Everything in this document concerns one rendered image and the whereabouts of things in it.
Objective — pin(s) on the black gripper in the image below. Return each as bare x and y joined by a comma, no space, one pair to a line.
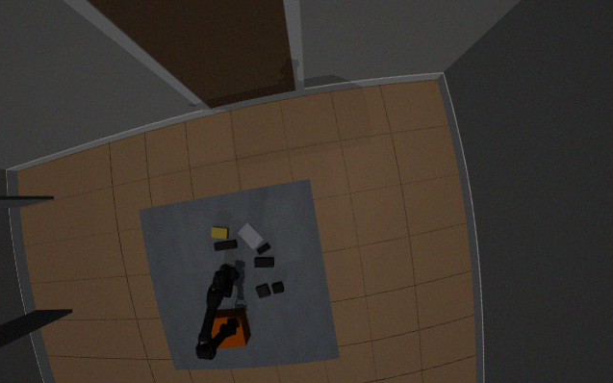
229,272

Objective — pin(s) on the yellow rectangular block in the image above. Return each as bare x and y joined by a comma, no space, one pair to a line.
220,233

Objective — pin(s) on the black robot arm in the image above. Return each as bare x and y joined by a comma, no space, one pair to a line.
214,297

